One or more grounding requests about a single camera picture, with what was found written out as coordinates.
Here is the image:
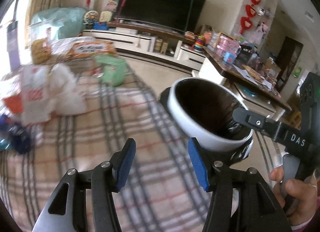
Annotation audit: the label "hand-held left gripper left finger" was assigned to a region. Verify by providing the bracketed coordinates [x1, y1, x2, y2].
[32, 137, 137, 232]

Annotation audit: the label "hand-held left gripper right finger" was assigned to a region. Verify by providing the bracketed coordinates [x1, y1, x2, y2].
[187, 137, 293, 232]

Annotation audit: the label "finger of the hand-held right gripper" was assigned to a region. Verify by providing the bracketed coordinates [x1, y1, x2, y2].
[232, 107, 276, 139]

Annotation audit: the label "white bin with black liner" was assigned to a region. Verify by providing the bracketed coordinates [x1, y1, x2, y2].
[159, 78, 254, 165]

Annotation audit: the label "person's right hand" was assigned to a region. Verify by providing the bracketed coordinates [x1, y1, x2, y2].
[269, 166, 320, 222]

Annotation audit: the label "plaid blanket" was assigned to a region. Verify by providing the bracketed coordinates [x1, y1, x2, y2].
[0, 60, 218, 232]

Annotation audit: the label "cluttered wooden side table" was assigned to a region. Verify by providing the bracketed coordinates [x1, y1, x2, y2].
[191, 47, 293, 120]

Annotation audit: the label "dark wooden door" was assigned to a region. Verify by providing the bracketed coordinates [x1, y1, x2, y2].
[275, 36, 304, 93]

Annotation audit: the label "pink toy box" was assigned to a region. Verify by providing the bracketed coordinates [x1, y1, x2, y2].
[215, 35, 240, 56]

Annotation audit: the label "white plastic bag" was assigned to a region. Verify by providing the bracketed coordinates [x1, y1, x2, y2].
[50, 63, 87, 116]

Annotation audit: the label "green tissue pack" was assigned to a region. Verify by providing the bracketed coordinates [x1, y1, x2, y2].
[95, 55, 129, 86]

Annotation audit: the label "blue packets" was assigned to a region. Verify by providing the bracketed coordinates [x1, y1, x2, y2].
[0, 115, 33, 154]

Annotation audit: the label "white and red paper bag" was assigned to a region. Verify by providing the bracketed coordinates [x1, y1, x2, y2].
[20, 66, 52, 122]

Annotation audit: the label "orange biscuit box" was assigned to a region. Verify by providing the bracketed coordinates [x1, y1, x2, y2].
[51, 37, 118, 63]

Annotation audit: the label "white television cabinet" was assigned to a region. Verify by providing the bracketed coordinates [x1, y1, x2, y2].
[82, 22, 208, 71]

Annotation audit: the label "orange packet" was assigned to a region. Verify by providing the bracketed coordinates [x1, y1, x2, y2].
[2, 95, 24, 115]

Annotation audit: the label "clear cookie jar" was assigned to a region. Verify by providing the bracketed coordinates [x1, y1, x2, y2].
[27, 21, 54, 65]

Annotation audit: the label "ferris wheel toy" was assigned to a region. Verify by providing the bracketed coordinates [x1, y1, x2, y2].
[82, 10, 99, 29]

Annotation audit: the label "yellow framed card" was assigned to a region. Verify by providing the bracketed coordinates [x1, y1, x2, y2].
[100, 11, 113, 23]

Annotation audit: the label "black flat television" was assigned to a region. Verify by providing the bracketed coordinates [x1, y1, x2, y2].
[114, 0, 208, 34]

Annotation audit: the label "teal cloth bundle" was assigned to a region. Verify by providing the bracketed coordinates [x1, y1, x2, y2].
[30, 7, 87, 40]

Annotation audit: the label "house shaped sign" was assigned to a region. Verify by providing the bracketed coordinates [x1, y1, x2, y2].
[104, 0, 119, 13]

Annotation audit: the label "purple box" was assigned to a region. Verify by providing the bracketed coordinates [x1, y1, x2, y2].
[6, 21, 22, 70]

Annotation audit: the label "stacking ring toy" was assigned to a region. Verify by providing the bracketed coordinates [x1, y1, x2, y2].
[195, 35, 205, 51]

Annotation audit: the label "red wall sticker string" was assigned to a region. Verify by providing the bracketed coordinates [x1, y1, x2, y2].
[239, 0, 265, 34]

